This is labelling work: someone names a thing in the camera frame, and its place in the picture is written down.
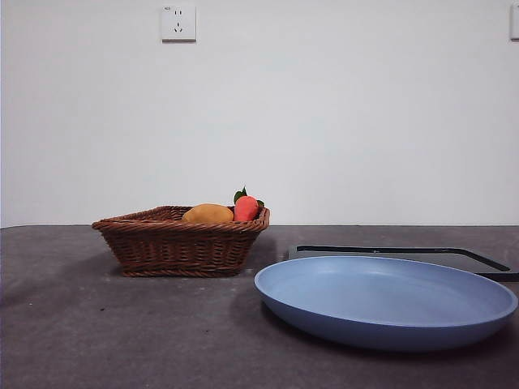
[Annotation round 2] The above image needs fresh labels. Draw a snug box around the orange carrot with green leaves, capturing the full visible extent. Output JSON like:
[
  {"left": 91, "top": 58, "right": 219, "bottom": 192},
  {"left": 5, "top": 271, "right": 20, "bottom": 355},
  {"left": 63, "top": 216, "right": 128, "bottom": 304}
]
[{"left": 233, "top": 185, "right": 265, "bottom": 222}]

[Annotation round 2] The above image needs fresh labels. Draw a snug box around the blue round plate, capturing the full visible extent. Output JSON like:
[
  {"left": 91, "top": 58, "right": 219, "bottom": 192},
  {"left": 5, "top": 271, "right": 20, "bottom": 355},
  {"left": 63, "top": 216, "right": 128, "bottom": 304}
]
[{"left": 254, "top": 254, "right": 519, "bottom": 352}]

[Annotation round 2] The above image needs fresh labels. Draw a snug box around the white wall socket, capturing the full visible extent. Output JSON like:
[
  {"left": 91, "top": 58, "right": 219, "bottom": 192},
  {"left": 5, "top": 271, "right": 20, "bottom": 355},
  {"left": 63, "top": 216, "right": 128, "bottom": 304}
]
[{"left": 161, "top": 5, "right": 197, "bottom": 43}]

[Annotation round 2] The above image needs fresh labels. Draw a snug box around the black rectangular tray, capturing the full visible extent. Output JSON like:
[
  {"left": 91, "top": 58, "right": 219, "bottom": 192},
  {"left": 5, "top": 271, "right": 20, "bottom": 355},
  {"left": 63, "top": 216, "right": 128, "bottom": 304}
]
[{"left": 288, "top": 244, "right": 519, "bottom": 283}]

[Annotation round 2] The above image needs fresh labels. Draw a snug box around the yellow-brown potato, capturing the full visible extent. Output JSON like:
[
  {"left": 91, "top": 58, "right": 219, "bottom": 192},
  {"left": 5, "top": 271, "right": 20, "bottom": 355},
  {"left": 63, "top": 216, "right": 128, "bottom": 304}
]
[{"left": 181, "top": 203, "right": 235, "bottom": 223}]

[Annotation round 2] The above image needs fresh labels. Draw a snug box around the brown wicker basket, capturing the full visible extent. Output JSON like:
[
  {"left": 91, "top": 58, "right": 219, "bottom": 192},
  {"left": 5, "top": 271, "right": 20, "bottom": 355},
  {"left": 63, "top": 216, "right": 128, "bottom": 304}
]
[{"left": 91, "top": 205, "right": 272, "bottom": 279}]

